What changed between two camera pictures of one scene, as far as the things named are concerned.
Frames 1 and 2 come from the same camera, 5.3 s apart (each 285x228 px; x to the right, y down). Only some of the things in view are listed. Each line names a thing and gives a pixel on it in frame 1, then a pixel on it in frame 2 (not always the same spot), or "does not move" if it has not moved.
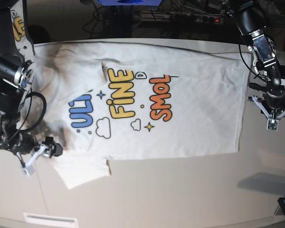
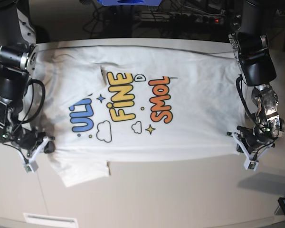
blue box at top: x=129 y=2 does not move
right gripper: x=257 y=101 -> x=241 y=148
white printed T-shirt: x=107 y=101 does not move
